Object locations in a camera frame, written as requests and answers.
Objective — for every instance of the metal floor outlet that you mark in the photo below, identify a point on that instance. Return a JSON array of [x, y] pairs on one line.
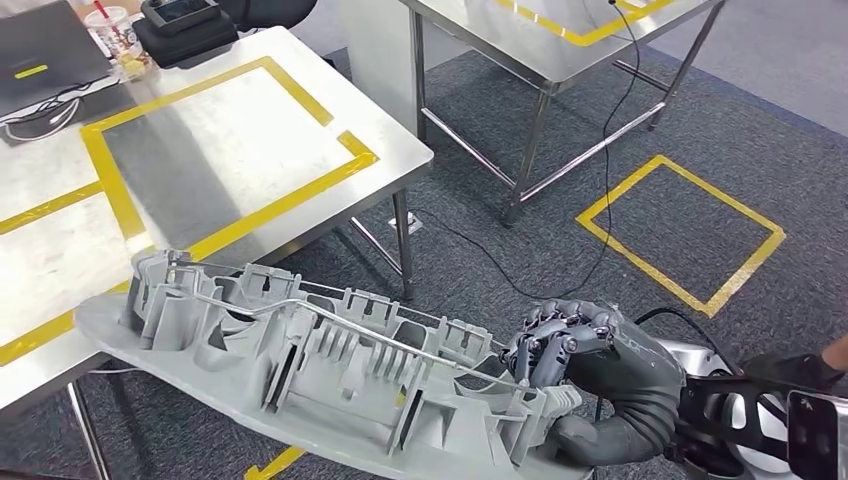
[[405, 222]]

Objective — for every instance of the yellow floor tape square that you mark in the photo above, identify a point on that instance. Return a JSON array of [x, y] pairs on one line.
[[646, 265]]

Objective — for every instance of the black carry bag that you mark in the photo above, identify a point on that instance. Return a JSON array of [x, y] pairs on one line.
[[192, 46]]

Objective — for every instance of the black remote controller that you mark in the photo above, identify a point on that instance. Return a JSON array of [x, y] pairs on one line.
[[179, 13]]

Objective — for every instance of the yellow floor tape strip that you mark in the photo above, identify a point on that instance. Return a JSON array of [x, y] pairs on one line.
[[278, 464]]

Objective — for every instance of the clear plastic drink cup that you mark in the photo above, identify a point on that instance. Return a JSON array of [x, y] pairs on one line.
[[116, 36]]

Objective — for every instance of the grey laptop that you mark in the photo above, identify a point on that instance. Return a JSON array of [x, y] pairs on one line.
[[46, 46]]

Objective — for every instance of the steel workbench table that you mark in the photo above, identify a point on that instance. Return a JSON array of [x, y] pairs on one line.
[[218, 132]]

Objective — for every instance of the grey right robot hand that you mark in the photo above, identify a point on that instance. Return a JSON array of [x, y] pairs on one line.
[[636, 391]]

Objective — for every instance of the white desk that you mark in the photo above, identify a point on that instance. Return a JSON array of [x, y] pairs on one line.
[[378, 60]]

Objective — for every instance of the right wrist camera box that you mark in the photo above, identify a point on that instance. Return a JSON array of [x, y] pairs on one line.
[[818, 437]]

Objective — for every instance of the black office chair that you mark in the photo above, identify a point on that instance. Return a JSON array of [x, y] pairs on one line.
[[278, 12]]

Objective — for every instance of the yellow tape outline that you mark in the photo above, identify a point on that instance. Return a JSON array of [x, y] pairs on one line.
[[109, 172], [582, 38], [40, 212]]

